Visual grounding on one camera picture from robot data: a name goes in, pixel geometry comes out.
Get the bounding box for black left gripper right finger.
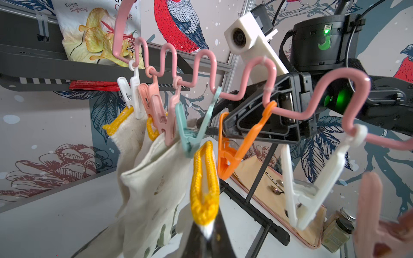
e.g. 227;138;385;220
209;210;236;258

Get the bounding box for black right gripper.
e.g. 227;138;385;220
206;73;317;144

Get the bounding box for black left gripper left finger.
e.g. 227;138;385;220
179;223;207;258

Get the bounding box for pink clip hanger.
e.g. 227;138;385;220
112;0;413;152

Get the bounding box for white knit glove yellow cuff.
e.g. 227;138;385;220
102;107;146;217

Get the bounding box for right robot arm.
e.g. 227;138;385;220
258;15;413;144

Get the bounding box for black garment rack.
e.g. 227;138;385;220
219;141;291;258

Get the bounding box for beige cloth mat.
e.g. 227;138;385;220
231;156;327;245

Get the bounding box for orange clothespin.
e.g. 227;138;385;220
217;100;278;181

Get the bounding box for copper spoon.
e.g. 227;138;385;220
270;186;284;195

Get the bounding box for white clothespin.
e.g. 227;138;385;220
280;124;368;231
117;60;147;119

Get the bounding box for pink tray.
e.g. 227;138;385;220
220;177;322;249

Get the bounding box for teal clothespin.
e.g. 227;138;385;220
175;87;222;159

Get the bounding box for glass jar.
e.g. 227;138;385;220
321;207;356;253

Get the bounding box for red cassava chips bag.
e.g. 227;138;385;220
51;0;146;91

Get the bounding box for spotted handle spoon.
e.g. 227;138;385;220
265;172;284;188

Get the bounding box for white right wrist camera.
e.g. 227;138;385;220
224;4;288;76

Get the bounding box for black wall basket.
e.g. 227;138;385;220
0;8;233;92

